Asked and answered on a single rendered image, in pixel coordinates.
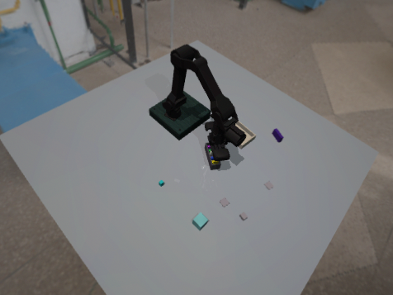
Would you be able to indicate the beige shallow tray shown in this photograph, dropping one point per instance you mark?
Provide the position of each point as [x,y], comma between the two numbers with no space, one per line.
[250,136]

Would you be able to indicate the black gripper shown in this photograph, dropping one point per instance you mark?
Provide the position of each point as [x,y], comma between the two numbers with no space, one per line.
[216,141]

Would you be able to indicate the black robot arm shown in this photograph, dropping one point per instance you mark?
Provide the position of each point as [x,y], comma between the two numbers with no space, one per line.
[221,107]

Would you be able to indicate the light teal cube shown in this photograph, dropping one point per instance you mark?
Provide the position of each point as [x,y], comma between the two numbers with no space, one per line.
[199,221]

